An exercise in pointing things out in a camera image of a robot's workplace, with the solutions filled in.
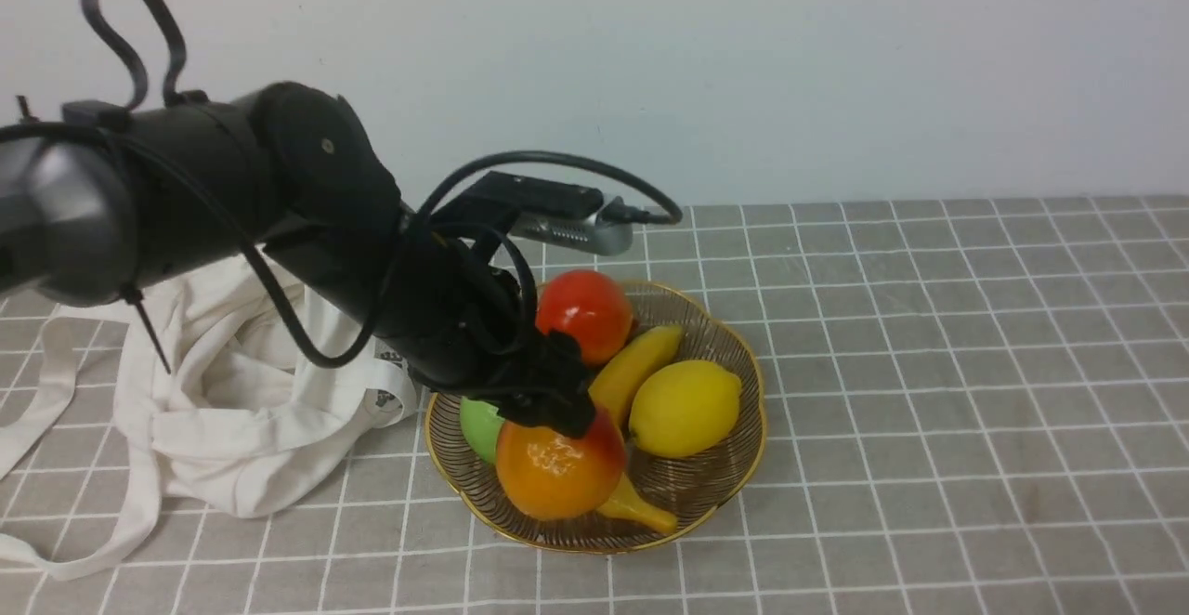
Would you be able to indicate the red apple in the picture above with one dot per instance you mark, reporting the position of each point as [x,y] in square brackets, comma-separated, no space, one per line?
[590,307]

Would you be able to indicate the yellow banana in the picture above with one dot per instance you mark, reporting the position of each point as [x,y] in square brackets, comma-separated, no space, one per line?
[614,389]

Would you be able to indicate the yellow lemon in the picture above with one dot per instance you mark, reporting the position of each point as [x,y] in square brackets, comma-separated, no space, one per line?
[685,408]

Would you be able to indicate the white cloth tote bag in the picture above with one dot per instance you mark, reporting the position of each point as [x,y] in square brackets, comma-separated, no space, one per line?
[229,412]

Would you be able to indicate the grey checked tablecloth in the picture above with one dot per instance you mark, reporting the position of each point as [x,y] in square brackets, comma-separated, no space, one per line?
[974,407]

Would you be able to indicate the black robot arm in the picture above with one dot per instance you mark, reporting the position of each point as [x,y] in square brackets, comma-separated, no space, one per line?
[108,203]

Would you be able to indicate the orange pear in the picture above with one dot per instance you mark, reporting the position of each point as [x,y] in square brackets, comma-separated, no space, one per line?
[551,477]

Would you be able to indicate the gold wire fruit basket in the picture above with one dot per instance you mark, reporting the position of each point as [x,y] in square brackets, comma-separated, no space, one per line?
[693,489]

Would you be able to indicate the green apple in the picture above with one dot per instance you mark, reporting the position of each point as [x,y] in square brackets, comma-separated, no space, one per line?
[481,425]

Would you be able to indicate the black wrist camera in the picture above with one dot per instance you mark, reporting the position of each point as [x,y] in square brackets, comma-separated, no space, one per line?
[580,218]

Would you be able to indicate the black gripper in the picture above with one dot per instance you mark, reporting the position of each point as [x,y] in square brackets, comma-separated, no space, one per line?
[458,315]

